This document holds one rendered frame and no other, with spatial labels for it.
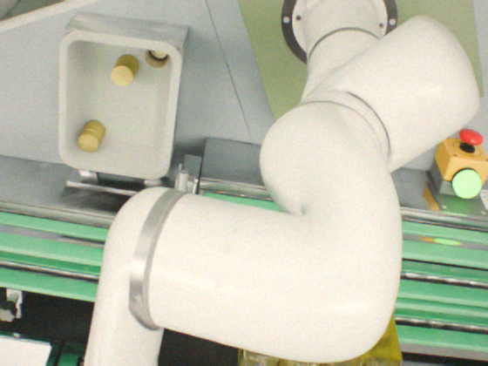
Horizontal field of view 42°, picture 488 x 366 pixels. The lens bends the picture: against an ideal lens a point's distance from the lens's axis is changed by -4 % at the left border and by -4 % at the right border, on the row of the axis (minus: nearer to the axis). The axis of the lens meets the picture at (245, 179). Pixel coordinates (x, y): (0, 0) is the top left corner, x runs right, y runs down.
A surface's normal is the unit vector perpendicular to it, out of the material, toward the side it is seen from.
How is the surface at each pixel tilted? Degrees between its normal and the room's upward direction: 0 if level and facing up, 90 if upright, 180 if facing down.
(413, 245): 90
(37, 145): 0
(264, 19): 1
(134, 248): 44
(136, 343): 61
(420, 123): 1
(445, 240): 90
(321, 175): 70
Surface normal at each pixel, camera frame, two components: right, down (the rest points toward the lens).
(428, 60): -0.14, -0.17
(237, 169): 0.15, -0.83
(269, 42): -0.05, 0.55
